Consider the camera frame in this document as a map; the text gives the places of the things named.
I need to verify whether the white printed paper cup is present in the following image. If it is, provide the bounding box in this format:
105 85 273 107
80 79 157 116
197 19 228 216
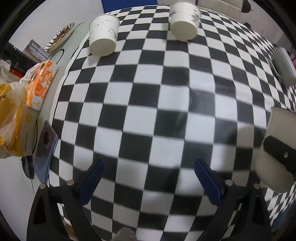
170 1 201 42

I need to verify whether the small white paper cup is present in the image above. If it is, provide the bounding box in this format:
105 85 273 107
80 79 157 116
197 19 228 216
89 14 120 57

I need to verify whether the dark smartphone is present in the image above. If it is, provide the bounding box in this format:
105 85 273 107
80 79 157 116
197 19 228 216
34 120 58 184

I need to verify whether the grey ceramic mug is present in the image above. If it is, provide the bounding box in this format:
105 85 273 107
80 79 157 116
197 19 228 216
271 47 295 87

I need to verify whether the yellow plastic bag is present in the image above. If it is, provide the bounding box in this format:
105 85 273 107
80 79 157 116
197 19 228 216
1 82 38 159

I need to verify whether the black white checkered tablecloth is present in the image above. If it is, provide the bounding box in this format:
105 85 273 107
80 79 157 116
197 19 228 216
49 6 295 240

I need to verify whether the orange tissue pack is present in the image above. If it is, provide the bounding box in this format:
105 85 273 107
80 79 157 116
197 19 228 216
19 60 58 111

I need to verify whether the grey storage box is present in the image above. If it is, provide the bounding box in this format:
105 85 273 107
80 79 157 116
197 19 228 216
23 39 50 62

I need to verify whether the patterned plate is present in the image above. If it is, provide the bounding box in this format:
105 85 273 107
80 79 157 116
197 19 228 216
45 22 75 52

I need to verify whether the black cable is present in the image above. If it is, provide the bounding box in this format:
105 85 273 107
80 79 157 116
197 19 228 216
21 120 39 180

